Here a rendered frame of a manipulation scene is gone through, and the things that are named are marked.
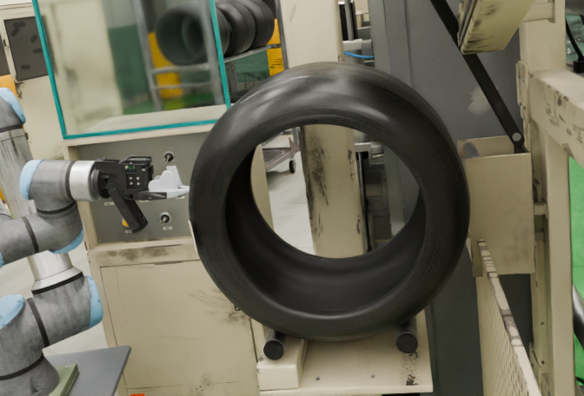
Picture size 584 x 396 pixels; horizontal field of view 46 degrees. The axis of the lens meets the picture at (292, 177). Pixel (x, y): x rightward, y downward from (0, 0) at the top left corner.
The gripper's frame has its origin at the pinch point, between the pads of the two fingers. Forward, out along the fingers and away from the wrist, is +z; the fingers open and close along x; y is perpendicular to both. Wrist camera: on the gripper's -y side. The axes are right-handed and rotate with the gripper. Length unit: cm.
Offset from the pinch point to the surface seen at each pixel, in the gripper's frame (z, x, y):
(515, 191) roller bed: 73, 19, -3
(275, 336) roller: 20.3, -8.8, -28.8
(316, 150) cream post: 25.8, 26.0, 3.6
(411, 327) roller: 49, -8, -26
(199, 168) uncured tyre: 5.7, -9.5, 8.2
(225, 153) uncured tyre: 11.8, -11.9, 12.2
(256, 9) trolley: -67, 450, 20
